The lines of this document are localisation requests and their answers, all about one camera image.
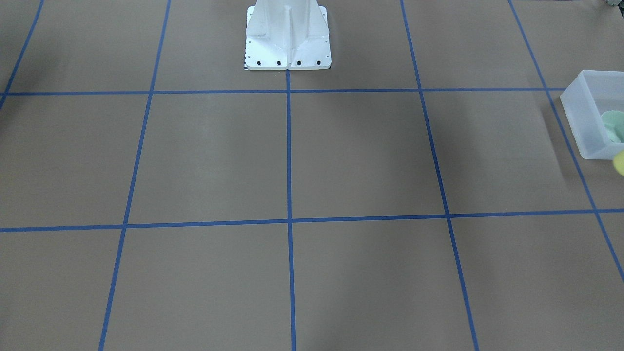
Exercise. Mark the white pedestal base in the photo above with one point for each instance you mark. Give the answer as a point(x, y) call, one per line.
point(287, 35)

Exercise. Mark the translucent white plastic box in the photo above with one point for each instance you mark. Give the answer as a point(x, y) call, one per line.
point(589, 95)

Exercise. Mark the green bowl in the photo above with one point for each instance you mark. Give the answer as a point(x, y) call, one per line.
point(613, 122)

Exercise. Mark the yellow plastic cup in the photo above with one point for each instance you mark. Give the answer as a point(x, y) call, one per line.
point(618, 163)

